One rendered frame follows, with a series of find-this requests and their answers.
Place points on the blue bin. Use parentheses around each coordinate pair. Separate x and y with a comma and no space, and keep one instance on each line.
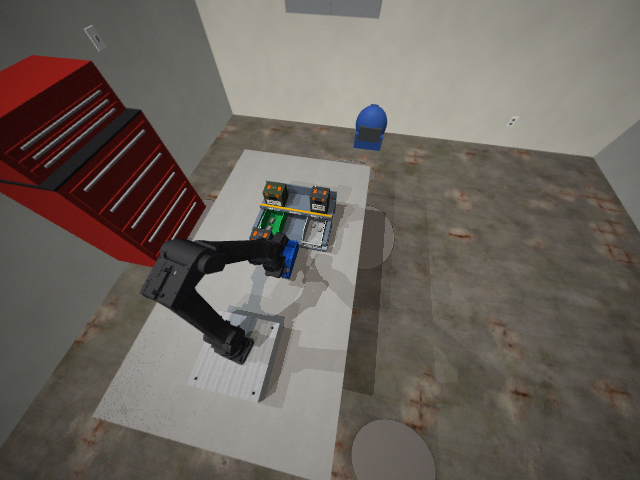
(290,251)

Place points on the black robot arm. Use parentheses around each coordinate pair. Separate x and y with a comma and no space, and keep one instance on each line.
(191,261)

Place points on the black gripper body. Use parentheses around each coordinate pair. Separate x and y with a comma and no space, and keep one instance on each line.
(277,269)

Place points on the green open bin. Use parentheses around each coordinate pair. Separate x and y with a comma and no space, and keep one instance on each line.
(279,223)

